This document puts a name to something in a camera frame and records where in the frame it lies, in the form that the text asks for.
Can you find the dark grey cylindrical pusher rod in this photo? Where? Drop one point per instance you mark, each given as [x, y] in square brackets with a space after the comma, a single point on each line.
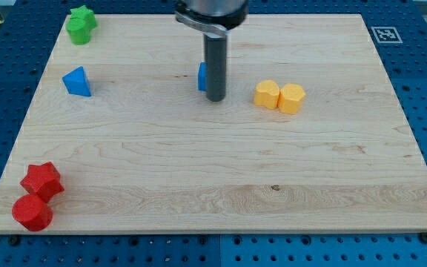
[215, 55]

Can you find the blue cube block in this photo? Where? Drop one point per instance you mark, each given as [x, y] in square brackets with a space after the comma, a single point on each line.
[201, 77]

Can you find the wooden board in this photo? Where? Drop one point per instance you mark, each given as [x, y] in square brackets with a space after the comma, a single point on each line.
[147, 153]

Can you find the yellow heart block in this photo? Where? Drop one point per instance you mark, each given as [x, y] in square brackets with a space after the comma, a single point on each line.
[267, 94]

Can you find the yellow hexagon block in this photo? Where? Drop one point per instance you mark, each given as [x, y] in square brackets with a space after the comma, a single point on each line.
[291, 98]

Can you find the green rounded block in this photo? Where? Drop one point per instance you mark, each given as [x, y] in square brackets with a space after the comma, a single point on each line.
[78, 31]

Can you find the green star block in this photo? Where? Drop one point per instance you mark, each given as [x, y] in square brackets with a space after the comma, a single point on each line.
[85, 14]

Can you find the blue triangle block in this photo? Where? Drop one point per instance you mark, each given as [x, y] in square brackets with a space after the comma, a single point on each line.
[76, 82]

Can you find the white fiducial marker tag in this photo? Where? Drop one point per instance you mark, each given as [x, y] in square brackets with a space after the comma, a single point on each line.
[386, 35]

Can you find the red star block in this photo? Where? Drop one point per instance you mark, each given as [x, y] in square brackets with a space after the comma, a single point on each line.
[43, 180]

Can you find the red cylinder block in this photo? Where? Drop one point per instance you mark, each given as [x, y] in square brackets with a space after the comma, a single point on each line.
[32, 212]

